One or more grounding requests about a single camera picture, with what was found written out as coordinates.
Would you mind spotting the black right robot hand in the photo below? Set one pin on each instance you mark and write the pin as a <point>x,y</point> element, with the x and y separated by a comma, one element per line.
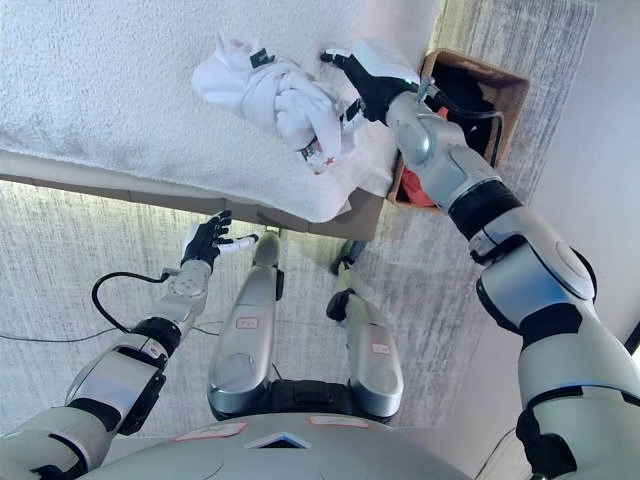
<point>375,75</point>

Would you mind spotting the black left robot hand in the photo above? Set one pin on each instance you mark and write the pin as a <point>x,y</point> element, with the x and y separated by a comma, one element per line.
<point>202,245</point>

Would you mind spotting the white garment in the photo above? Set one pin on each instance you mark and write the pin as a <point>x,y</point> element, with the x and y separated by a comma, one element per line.
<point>270,100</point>

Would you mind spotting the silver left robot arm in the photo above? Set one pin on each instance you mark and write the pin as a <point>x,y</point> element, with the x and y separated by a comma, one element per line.
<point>125,360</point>

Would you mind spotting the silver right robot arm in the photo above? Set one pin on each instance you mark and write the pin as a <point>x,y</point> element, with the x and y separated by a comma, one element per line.
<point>540,280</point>

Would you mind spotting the brown woven laundry basket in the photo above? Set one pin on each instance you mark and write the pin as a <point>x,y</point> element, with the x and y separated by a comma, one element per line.
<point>515,95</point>

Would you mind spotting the black garment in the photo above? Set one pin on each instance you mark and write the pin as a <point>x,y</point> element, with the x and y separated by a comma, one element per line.
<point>465,92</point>

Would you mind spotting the silver left robot leg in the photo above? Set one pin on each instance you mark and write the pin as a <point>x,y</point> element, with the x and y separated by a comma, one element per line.
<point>250,340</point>

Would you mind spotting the silver robot leg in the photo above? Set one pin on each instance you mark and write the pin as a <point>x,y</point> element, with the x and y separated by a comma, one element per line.
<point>250,340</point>
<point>372,350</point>

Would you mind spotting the red garment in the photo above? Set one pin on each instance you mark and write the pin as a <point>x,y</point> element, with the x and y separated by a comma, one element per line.
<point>412,187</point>

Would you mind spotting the grey striped rug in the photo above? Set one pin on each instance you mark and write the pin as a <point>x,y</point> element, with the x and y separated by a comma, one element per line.
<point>75,250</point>

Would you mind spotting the white towel-covered table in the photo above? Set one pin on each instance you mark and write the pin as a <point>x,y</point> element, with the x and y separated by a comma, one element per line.
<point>110,85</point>

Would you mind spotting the silver right robot leg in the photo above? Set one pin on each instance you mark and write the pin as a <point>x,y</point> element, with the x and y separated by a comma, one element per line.
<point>372,350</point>

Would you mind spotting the grey robot torso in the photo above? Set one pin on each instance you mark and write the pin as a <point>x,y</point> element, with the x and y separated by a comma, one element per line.
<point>280,452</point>

